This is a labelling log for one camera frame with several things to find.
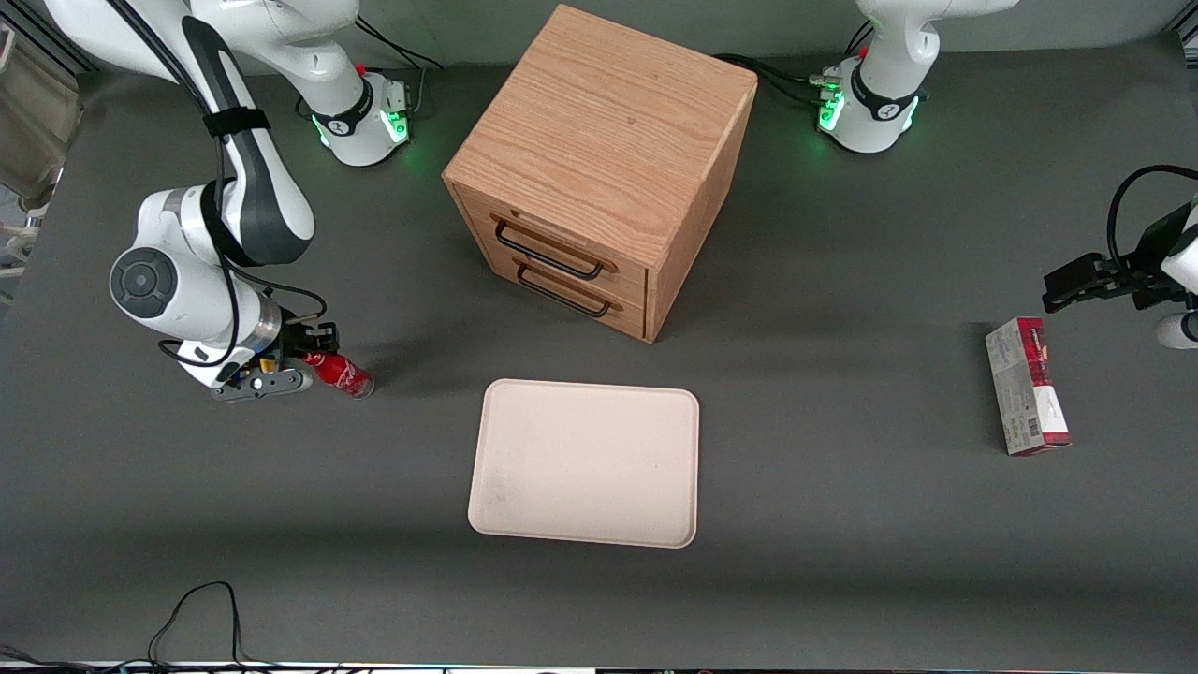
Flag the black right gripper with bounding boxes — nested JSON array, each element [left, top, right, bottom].
[[270, 315, 341, 364]]

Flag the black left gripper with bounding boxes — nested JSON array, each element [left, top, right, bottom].
[[1043, 206, 1198, 315]]

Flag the red coke bottle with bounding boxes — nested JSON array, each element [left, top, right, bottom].
[[303, 352, 376, 400]]

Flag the cream rectangular tray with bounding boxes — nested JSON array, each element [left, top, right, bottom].
[[467, 378, 701, 549]]

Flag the red and white carton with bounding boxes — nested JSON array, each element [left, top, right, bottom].
[[985, 316, 1073, 457]]

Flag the wooden two-drawer cabinet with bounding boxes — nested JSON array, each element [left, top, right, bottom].
[[442, 4, 759, 344]]

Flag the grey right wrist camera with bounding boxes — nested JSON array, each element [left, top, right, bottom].
[[210, 360, 315, 403]]

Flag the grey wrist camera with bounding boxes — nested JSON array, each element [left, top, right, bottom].
[[210, 360, 315, 403], [1155, 311, 1198, 350]]

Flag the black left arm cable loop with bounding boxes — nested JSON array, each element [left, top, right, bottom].
[[1106, 165, 1198, 274]]

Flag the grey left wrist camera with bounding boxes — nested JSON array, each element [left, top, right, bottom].
[[1155, 311, 1198, 350]]

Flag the long black drawer handle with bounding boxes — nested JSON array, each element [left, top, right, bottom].
[[489, 213, 619, 281]]

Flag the thin black table cable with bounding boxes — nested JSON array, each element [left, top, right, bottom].
[[0, 581, 375, 674]]

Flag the black right arm base cables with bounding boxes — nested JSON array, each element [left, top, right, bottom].
[[354, 11, 445, 121]]

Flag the black arm base cables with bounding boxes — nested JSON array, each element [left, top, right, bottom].
[[354, 11, 445, 121], [713, 19, 877, 110]]

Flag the black left arm base cables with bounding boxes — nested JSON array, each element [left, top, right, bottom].
[[713, 19, 877, 110]]

